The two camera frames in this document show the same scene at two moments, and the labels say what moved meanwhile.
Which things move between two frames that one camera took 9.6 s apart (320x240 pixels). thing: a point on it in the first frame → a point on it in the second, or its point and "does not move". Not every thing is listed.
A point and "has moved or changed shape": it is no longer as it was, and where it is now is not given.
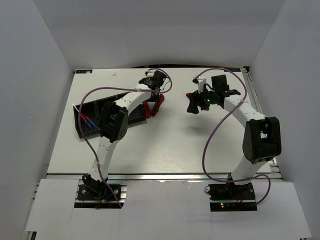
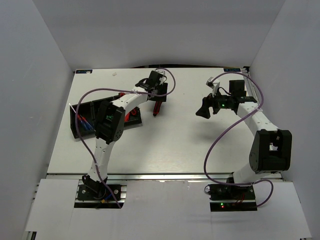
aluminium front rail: x=142 y=177 does not move
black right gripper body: x=208 y=98 → x=220 y=102
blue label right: x=232 y=69 does not move
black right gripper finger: x=192 y=108 → x=204 y=111
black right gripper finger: x=196 y=99 → x=206 y=102
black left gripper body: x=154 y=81 does not move
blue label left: x=84 y=71 does not move
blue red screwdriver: x=83 y=117 has moved or changed shape
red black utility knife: x=148 y=111 → x=131 y=114
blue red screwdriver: x=91 y=122 has moved or changed shape
